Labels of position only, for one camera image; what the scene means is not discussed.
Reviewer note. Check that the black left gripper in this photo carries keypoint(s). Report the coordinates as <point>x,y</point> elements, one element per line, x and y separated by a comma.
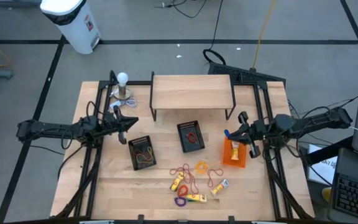
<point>112,127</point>

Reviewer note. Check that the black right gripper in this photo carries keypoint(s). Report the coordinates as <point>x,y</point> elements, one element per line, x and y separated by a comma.
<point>259,130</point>

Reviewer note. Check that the yellow green crayon box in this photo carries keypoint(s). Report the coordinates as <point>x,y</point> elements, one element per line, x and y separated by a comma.
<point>218,188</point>
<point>197,198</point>
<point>235,152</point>
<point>176,185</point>

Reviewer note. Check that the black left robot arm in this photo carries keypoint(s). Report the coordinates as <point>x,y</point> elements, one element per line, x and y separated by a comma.
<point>48,128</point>

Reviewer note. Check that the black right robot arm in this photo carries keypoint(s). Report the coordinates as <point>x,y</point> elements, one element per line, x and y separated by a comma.
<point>322,119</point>

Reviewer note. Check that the black desk bar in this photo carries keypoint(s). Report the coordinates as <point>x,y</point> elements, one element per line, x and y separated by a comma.
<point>325,154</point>

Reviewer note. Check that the black plastic mesh basket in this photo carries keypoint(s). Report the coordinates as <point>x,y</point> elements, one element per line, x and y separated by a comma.
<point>138,141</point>
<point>186,125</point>

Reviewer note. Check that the orange plastic mesh basket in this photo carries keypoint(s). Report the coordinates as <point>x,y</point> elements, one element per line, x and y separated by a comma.
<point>227,157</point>

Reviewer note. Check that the white bulb table lamp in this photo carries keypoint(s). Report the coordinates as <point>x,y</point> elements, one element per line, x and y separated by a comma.
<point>122,79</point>

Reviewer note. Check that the black perforated panel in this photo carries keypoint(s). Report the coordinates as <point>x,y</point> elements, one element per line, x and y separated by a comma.
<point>244,74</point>

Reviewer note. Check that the wooden shelf riser black legs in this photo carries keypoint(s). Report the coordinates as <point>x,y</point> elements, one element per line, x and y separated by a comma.
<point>191,91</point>

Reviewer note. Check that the white paper sheet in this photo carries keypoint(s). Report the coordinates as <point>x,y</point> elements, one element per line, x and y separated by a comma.
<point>323,169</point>

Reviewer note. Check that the small yellow object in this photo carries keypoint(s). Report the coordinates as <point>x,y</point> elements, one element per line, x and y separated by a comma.
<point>326,194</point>

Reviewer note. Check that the white trash bin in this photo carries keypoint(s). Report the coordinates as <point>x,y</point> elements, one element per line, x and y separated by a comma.
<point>73,28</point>

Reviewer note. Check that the open laptop with keyboard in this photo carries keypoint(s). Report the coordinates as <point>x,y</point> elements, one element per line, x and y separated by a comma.
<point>353,196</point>

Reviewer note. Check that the grey floor object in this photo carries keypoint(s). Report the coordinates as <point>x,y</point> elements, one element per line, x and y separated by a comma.
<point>17,3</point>

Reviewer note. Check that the black rig frame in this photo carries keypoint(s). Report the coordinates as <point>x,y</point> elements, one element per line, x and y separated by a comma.
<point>135,83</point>

